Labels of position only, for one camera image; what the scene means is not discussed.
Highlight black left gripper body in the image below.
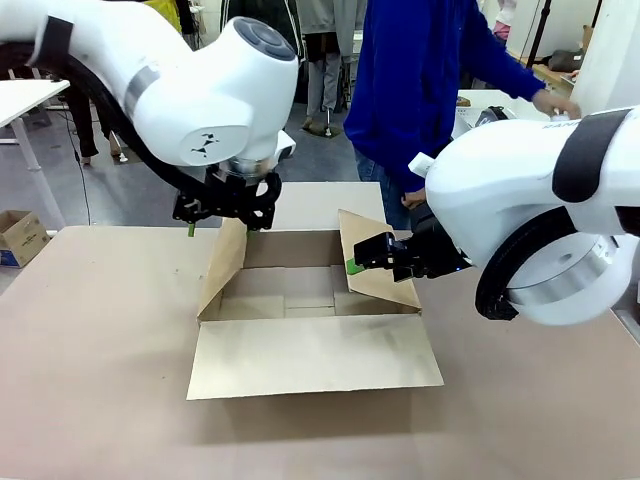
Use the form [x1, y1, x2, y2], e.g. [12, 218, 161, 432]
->
[202, 167, 270, 221]

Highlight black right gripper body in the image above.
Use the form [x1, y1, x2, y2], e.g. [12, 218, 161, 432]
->
[399, 201, 474, 279]

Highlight large brown cardboard box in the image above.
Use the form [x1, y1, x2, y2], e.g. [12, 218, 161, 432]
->
[186, 208, 445, 401]

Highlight person's left forearm blue sleeve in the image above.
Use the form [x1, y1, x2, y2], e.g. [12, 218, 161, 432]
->
[479, 44, 547, 104]

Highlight person's right forearm blue sleeve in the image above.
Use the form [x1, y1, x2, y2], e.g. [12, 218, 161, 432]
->
[379, 134, 431, 195]

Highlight small printed cardboard box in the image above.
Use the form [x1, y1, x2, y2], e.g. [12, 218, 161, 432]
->
[0, 209, 51, 270]

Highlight person's left hand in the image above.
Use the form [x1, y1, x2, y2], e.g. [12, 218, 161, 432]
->
[532, 88, 584, 121]

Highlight bystander in black trousers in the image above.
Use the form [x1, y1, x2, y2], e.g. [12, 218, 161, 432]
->
[64, 84, 132, 167]

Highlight white desk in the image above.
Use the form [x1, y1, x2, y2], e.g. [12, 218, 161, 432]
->
[452, 88, 581, 146]

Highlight bystander in grey clothes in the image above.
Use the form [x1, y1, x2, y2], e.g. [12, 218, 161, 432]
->
[299, 0, 369, 137]

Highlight person in blue sweater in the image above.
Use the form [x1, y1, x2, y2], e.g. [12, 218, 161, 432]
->
[343, 0, 547, 231]

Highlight bystander in black jacket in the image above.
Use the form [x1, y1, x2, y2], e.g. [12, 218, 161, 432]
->
[234, 0, 314, 64]

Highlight yellow object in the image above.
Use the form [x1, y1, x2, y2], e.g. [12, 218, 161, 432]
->
[144, 0, 182, 31]

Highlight white table with metal legs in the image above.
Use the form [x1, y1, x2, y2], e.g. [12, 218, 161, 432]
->
[0, 78, 71, 229]

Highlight grey bag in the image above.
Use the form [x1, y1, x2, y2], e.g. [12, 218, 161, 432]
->
[547, 49, 584, 73]

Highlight black tripod stand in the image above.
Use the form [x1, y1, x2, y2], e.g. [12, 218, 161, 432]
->
[519, 0, 554, 69]

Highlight bystander in pink top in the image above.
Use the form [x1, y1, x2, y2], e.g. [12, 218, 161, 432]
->
[492, 0, 519, 44]

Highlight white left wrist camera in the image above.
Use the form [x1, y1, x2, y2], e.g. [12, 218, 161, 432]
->
[272, 130, 299, 162]

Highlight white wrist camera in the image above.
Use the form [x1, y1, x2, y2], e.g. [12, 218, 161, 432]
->
[408, 152, 435, 177]
[272, 130, 299, 162]

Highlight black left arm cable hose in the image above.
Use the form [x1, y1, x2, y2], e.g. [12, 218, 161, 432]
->
[0, 42, 217, 202]

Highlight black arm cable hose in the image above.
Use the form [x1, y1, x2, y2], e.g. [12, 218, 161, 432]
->
[473, 209, 579, 322]
[0, 42, 217, 202]

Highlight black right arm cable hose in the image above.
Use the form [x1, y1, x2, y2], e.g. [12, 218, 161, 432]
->
[473, 209, 579, 322]

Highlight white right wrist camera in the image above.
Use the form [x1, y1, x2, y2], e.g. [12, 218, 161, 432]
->
[408, 152, 435, 177]

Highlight black strap on right arm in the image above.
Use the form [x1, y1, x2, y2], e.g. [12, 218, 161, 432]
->
[552, 107, 632, 204]

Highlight black strap on arm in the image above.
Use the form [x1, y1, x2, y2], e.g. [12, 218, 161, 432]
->
[552, 107, 632, 204]
[27, 16, 76, 66]

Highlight black strap on left arm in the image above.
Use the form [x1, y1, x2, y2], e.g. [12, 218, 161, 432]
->
[27, 16, 76, 66]

